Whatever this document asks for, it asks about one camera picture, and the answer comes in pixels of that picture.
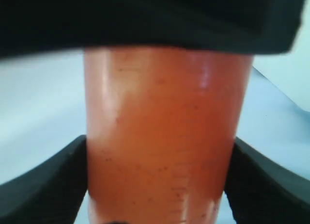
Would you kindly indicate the red sauce squeeze bottle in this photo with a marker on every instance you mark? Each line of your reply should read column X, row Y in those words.
column 161, row 124

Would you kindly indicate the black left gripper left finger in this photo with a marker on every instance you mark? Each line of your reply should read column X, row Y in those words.
column 50, row 193

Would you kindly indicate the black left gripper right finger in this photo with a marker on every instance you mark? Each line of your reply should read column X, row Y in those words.
column 260, row 191

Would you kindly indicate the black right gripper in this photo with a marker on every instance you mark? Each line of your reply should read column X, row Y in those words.
column 238, row 26

